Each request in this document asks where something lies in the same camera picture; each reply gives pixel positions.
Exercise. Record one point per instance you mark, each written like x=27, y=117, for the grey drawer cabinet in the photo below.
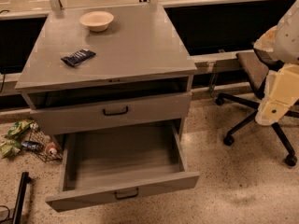
x=139, y=55

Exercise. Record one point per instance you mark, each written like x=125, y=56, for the beige paper bowl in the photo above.
x=96, y=21

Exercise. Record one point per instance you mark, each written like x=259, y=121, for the black office chair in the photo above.
x=256, y=65

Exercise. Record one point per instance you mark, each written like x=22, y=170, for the black metal stand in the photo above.
x=13, y=216

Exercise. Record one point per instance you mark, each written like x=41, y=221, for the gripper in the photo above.
x=288, y=39

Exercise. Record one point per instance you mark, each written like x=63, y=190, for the blue rxbar blueberry bar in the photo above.
x=78, y=57

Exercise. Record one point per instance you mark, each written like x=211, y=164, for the green chip bag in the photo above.
x=18, y=128

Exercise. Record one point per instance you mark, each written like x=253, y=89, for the closed grey top drawer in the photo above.
x=94, y=116

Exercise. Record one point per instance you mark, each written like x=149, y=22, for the red white can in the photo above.
x=51, y=149

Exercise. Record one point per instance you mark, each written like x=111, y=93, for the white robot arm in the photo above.
x=282, y=40

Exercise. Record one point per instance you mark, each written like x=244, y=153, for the blue snack packet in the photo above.
x=31, y=145

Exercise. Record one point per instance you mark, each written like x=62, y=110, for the open grey middle drawer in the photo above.
x=121, y=163

